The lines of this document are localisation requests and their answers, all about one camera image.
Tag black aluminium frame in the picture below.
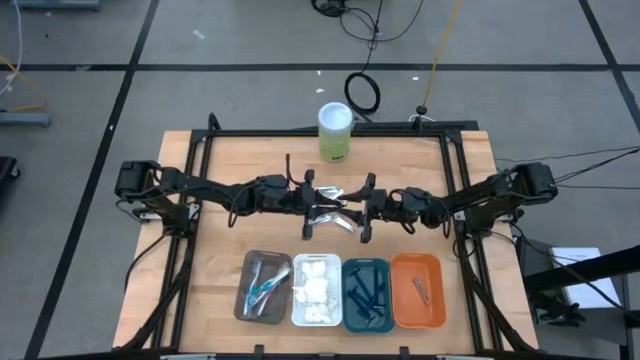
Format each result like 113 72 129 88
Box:
113 112 540 360

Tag coiled black floor cable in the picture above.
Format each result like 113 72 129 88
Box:
343 71 382 116

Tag grey metal floor base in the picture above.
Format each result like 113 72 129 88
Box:
14 0 104 12
0 111 53 128

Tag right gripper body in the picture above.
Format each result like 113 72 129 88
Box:
360 171 391 245

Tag red toothbrush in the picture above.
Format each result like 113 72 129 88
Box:
255 290 284 317

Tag green wipes canister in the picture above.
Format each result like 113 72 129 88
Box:
317 101 356 164

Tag black clamp stand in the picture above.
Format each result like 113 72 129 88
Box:
532 292 587 329

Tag black floor object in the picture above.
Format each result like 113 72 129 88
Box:
0 155 22 190

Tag thin black floor cable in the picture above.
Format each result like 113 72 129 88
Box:
310 0 426 71

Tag orange floor cable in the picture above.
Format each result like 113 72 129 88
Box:
0 54 49 113

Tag orange plastic bin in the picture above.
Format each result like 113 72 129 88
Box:
389 252 448 331

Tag black power cable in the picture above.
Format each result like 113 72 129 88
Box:
494 144 640 191

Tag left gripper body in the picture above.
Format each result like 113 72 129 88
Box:
287 168 317 241

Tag blue toothbrush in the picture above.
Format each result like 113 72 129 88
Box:
243 259 264 317

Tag white floor cable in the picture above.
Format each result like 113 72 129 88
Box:
0 0 24 97

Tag white flat box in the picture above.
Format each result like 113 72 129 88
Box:
548 246 622 310

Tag grey translucent plastic bin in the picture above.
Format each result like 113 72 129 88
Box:
233 249 294 326

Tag white plastic bin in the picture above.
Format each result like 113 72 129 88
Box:
291 252 344 328

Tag clear shiny plastic package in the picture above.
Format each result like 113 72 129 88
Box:
306 183 359 235

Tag black diagonal beam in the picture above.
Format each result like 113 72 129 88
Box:
522 244 640 297

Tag teal plastic bin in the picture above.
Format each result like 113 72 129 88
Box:
341 256 397 335

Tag teal toothbrush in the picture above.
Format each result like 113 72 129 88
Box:
249 267 292 301

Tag yellow hanging cable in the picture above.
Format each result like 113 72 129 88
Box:
422 0 464 114

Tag small metal tweezers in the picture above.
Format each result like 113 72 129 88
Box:
411 277 432 307

